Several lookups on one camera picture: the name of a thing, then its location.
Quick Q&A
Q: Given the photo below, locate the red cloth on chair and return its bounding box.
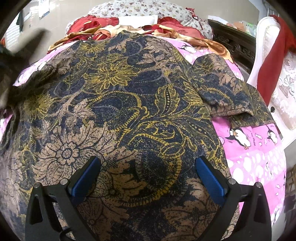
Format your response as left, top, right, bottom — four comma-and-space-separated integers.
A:
257, 15, 295, 105

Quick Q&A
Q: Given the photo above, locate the white folded paper on quilt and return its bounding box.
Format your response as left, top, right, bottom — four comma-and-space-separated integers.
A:
118, 15, 158, 28

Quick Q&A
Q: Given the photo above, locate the floral patterned pillow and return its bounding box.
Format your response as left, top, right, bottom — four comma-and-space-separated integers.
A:
66, 0, 213, 40

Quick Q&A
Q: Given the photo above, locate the white padded chair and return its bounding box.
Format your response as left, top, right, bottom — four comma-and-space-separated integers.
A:
246, 16, 296, 130

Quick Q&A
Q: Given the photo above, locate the dark floral batik garment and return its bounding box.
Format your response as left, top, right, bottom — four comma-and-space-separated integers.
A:
0, 29, 276, 241

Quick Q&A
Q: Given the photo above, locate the dark carved wooden headboard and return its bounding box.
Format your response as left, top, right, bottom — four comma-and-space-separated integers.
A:
208, 20, 256, 74

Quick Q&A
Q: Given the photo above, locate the red and gold quilt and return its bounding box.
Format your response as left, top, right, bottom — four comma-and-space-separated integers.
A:
47, 15, 233, 63

